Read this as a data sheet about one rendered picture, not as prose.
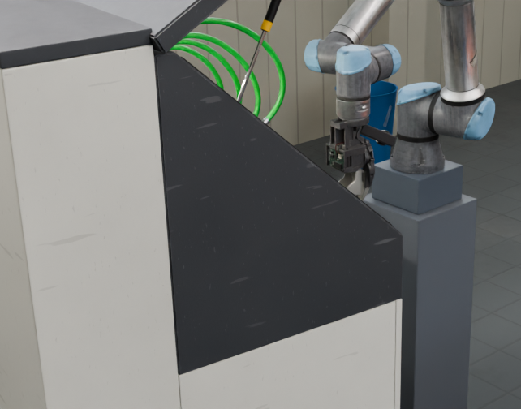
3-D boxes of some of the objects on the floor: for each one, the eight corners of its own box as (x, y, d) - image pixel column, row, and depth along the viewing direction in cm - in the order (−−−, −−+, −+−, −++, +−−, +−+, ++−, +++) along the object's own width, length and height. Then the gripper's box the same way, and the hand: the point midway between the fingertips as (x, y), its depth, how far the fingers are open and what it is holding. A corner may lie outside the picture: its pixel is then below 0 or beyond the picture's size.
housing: (200, 672, 235) (152, 27, 179) (87, 730, 221) (-4, 52, 166) (1, 399, 346) (-67, -51, 290) (-83, 427, 332) (-171, -40, 277)
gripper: (323, 115, 228) (324, 204, 236) (346, 125, 220) (347, 216, 228) (354, 109, 232) (354, 195, 240) (378, 118, 225) (377, 207, 233)
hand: (360, 197), depth 235 cm, fingers closed
